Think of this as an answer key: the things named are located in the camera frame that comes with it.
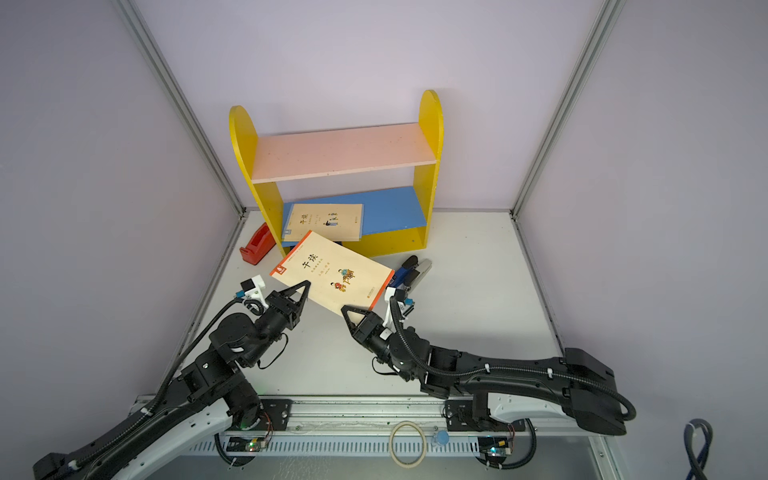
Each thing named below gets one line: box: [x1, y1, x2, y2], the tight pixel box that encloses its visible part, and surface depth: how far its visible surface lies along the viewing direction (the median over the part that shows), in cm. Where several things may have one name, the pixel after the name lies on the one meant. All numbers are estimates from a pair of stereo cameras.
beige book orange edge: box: [270, 230, 395, 316], surface depth 72 cm
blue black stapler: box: [391, 255, 432, 290], surface depth 100 cm
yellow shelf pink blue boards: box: [229, 90, 444, 258], surface depth 85 cm
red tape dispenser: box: [240, 222, 276, 265], surface depth 106 cm
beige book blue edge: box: [282, 203, 364, 242], surface depth 100 cm
